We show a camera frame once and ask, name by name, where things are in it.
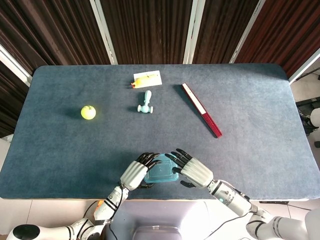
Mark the black wheeled equipment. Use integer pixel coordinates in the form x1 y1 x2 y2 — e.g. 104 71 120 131
296 98 320 136

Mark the white partition frame post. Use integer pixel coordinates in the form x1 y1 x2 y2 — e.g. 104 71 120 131
288 47 320 85
89 0 119 65
0 44 33 87
229 0 266 64
182 0 205 65

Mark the clear plastic container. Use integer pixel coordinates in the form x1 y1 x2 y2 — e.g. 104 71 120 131
146 155 179 183

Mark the light blue toy scooter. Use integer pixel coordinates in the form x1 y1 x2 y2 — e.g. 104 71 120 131
136 89 155 115

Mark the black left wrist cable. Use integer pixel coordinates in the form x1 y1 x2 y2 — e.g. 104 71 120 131
107 184 126 240

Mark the blue felt table cloth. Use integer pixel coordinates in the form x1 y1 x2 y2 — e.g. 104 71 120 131
0 63 320 201

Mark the red folded hand fan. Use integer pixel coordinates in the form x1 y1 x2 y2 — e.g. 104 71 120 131
181 82 223 139

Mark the yellow toy on card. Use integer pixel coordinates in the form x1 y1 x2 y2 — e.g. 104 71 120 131
133 70 163 87

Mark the dark brown ribbed partition panel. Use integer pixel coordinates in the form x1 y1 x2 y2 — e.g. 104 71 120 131
193 0 260 65
0 0 111 66
99 0 193 65
236 0 320 78

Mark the black table control panel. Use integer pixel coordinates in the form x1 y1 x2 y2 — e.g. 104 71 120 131
258 199 291 204

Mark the clear blue plastic container lid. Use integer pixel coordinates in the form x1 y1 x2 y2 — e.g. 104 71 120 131
143 152 181 185

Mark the thin black looped cable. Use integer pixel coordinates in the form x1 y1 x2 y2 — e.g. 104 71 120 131
83 201 98 221

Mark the yellow rubber chicken toy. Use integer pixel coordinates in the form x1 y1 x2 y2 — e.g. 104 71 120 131
129 76 154 90

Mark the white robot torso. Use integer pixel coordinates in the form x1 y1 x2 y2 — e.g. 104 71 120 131
102 199 251 240

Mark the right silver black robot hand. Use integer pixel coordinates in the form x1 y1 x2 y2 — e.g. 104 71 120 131
164 148 215 190

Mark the yellow-green tennis ball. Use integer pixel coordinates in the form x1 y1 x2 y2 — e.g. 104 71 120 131
80 105 97 121

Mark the orange handheld device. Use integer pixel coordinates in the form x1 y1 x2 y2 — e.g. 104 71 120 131
93 199 104 221

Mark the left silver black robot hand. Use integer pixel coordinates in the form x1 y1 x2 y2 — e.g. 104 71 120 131
119 152 161 191

